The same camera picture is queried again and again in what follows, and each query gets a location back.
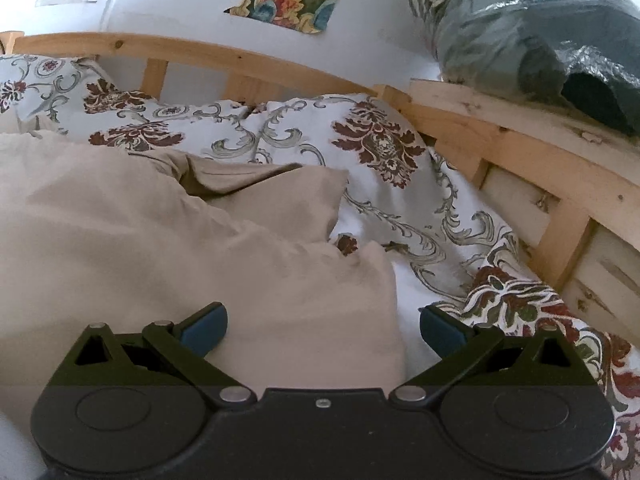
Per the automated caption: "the floral patterned duvet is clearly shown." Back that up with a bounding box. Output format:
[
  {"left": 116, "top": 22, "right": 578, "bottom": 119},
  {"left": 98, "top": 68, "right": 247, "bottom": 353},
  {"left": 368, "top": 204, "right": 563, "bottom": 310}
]
[{"left": 85, "top": 92, "right": 640, "bottom": 480}]

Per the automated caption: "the wooden bed frame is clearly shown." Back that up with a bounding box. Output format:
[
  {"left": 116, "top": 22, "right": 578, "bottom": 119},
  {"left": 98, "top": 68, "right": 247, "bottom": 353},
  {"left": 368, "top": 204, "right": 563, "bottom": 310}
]
[{"left": 0, "top": 31, "right": 640, "bottom": 356}]

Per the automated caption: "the beige hooded zip jacket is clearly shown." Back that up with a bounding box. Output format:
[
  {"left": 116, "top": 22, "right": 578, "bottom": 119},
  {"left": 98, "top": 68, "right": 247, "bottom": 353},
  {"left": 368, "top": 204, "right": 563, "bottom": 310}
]
[{"left": 0, "top": 129, "right": 407, "bottom": 413}]

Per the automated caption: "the clear plastic bag of clothes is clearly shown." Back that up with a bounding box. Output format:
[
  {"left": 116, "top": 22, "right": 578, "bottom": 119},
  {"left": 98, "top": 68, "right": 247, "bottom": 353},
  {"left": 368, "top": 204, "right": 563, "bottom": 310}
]
[{"left": 405, "top": 0, "right": 640, "bottom": 136}]

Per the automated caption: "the floral patterned pillow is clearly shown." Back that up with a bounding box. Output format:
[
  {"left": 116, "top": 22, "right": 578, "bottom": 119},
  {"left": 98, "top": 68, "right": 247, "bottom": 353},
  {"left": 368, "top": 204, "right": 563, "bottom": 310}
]
[{"left": 0, "top": 54, "right": 168, "bottom": 137}]

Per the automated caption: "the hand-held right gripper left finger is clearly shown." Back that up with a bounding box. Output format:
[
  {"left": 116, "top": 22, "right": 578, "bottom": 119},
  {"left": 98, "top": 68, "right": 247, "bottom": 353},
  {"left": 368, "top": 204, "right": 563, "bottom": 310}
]
[{"left": 73, "top": 301, "right": 257, "bottom": 409}]

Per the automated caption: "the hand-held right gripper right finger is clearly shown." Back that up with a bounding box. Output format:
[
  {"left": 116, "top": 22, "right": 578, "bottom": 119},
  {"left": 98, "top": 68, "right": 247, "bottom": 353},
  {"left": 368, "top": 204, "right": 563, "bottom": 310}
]
[{"left": 389, "top": 304, "right": 570, "bottom": 409}]

